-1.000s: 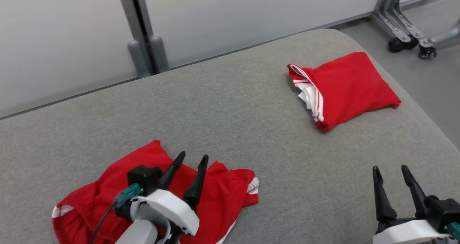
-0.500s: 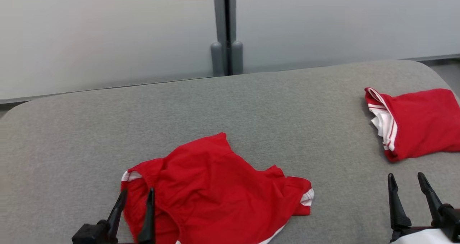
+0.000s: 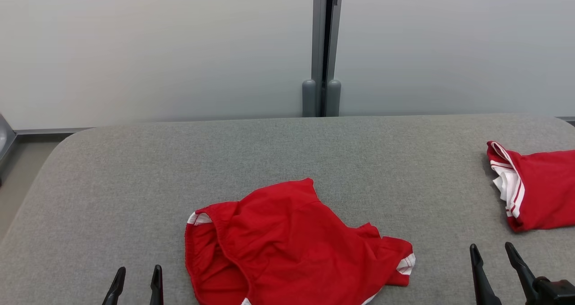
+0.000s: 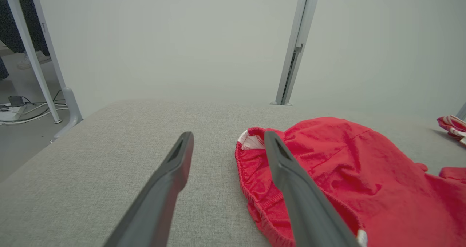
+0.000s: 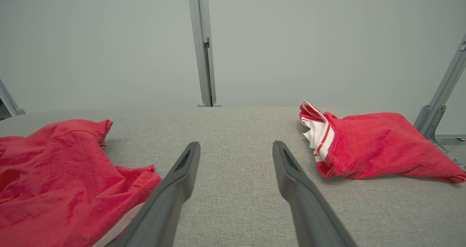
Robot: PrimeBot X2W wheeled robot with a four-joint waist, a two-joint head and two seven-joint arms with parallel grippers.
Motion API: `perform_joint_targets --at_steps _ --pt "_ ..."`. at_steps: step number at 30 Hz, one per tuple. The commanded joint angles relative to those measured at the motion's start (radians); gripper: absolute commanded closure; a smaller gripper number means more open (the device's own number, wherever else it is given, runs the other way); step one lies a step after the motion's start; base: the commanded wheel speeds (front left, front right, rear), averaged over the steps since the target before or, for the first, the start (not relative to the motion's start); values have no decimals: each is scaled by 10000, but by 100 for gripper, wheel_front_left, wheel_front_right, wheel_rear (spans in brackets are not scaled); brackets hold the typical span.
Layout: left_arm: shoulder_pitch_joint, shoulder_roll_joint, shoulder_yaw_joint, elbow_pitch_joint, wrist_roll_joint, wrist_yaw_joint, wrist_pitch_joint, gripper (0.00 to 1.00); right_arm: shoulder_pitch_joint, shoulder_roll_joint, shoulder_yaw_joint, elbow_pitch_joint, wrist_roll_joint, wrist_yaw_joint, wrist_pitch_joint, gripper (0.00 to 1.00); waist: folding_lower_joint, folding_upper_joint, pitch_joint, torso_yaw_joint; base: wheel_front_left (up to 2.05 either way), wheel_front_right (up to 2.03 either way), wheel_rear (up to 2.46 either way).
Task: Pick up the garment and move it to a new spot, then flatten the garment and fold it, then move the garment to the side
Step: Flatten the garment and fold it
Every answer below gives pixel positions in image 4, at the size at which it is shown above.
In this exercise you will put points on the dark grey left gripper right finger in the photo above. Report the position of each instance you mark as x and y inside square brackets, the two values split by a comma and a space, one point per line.
[305, 203]

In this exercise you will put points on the grey partition joint post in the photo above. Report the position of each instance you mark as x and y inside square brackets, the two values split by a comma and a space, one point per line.
[296, 43]

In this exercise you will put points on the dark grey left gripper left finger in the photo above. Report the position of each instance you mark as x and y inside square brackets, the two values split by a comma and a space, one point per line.
[160, 196]

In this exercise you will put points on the dark power adapter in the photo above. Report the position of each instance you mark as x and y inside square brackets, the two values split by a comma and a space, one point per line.
[16, 100]

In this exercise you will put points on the person in dark trousers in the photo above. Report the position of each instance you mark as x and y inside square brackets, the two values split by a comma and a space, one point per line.
[14, 25]

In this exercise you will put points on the red and white basketball jersey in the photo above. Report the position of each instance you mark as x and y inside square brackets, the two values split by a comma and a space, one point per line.
[453, 127]

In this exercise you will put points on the red basketball shorts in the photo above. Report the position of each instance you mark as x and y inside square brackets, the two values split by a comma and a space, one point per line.
[364, 167]

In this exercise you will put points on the thin white table leg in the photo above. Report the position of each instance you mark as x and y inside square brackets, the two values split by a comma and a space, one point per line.
[31, 54]

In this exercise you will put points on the light sneaker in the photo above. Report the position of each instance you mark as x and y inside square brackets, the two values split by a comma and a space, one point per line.
[34, 60]

